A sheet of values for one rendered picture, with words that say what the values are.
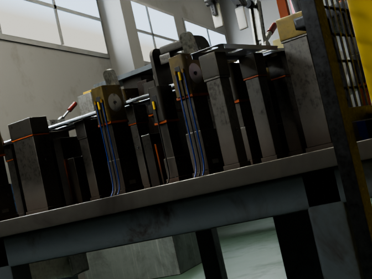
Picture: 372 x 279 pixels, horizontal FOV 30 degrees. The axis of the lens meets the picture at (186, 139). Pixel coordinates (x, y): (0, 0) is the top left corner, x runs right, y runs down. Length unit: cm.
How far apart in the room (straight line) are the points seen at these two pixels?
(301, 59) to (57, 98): 490
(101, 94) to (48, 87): 433
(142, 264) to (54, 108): 179
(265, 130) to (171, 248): 366
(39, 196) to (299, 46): 110
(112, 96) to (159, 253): 338
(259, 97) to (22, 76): 451
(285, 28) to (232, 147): 37
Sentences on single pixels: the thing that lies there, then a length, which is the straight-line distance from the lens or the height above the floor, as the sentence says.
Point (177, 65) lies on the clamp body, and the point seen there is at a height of 102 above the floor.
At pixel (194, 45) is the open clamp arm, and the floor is 107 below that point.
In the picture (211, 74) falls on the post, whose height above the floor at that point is 94.
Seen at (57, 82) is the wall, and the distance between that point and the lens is 665.
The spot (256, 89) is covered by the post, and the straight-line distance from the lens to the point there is 183.
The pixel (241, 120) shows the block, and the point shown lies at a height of 82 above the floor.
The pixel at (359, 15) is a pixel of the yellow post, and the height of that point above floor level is 93.
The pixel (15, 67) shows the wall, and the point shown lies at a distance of 614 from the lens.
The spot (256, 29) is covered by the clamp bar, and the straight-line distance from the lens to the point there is 227.
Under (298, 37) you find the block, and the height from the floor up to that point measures 100.
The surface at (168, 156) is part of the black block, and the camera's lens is 205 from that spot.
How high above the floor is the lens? 70
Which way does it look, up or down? 3 degrees up
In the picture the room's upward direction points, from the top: 13 degrees counter-clockwise
